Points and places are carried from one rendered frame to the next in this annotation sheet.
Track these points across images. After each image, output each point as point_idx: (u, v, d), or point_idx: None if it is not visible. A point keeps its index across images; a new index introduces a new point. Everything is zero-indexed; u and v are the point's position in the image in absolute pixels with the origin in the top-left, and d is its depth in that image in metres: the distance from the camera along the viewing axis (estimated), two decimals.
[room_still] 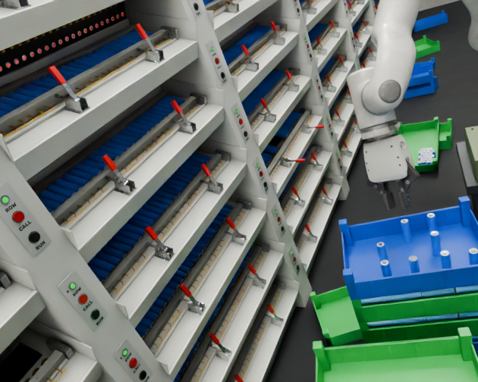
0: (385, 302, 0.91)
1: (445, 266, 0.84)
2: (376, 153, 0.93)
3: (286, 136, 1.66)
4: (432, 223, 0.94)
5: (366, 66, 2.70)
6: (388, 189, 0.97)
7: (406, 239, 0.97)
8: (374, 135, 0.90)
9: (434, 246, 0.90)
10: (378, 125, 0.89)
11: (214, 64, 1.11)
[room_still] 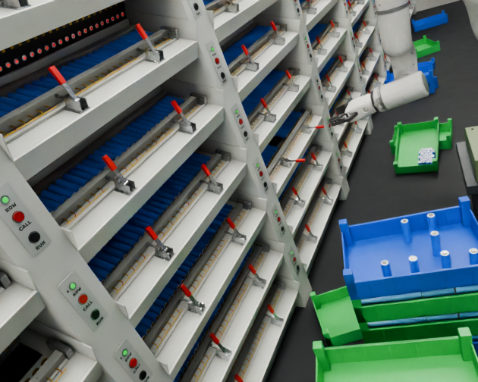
0: (385, 302, 0.91)
1: (445, 266, 0.84)
2: (364, 97, 1.37)
3: (286, 136, 1.66)
4: (432, 223, 0.94)
5: (366, 66, 2.70)
6: None
7: (406, 239, 0.97)
8: (373, 90, 1.33)
9: (434, 246, 0.90)
10: (379, 91, 1.31)
11: (214, 64, 1.11)
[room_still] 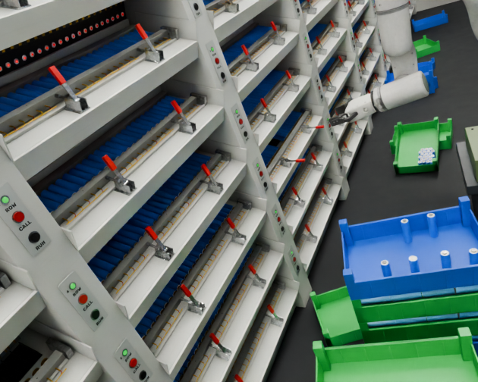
0: (385, 302, 0.91)
1: (445, 266, 0.84)
2: (364, 97, 1.37)
3: (286, 136, 1.66)
4: (432, 223, 0.94)
5: (366, 66, 2.70)
6: None
7: (406, 239, 0.97)
8: (373, 90, 1.33)
9: (277, 139, 1.66)
10: (379, 91, 1.31)
11: (214, 64, 1.11)
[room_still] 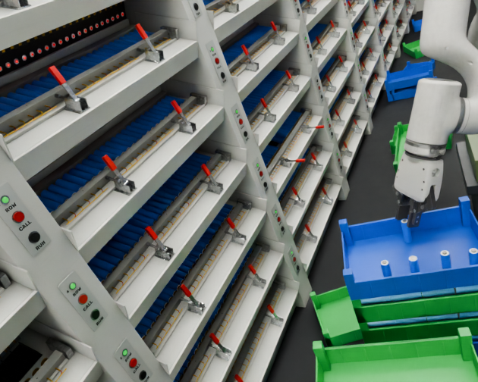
0: (385, 302, 0.91)
1: (445, 266, 0.84)
2: (409, 167, 0.90)
3: (286, 136, 1.66)
4: (279, 139, 1.64)
5: (366, 66, 2.70)
6: (408, 201, 0.96)
7: (406, 239, 0.97)
8: (413, 151, 0.87)
9: None
10: (420, 144, 0.85)
11: (214, 64, 1.11)
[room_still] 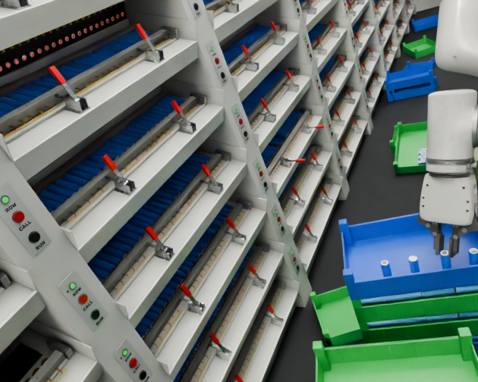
0: (385, 302, 0.91)
1: (445, 266, 0.84)
2: (441, 190, 0.80)
3: (286, 136, 1.66)
4: (279, 139, 1.64)
5: (366, 66, 2.70)
6: (441, 230, 0.84)
7: (270, 142, 1.64)
8: (448, 170, 0.76)
9: None
10: (456, 161, 0.76)
11: (214, 64, 1.11)
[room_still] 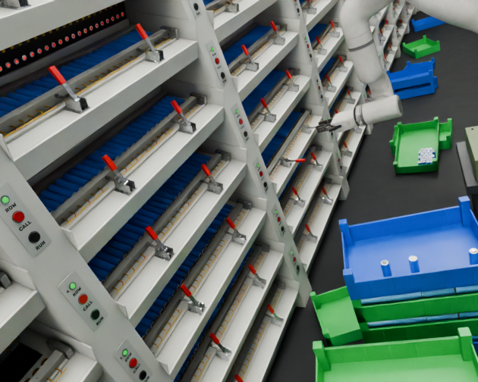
0: (385, 302, 0.91)
1: (272, 146, 1.62)
2: (348, 112, 1.59)
3: (286, 136, 1.66)
4: (279, 139, 1.64)
5: None
6: (330, 124, 1.67)
7: (270, 142, 1.64)
8: (356, 108, 1.54)
9: None
10: (361, 109, 1.53)
11: (214, 64, 1.11)
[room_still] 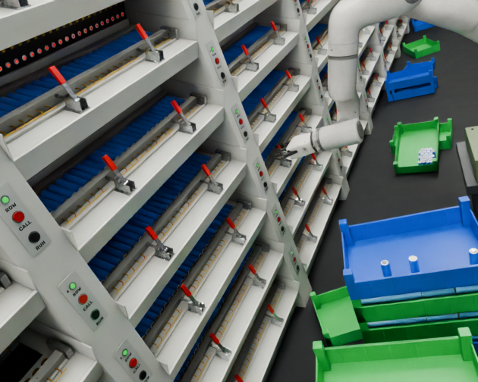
0: (385, 302, 0.91)
1: None
2: (305, 136, 1.42)
3: (282, 135, 1.66)
4: (276, 137, 1.64)
5: (366, 66, 2.70)
6: None
7: None
8: (313, 132, 1.38)
9: None
10: (318, 133, 1.36)
11: (214, 64, 1.11)
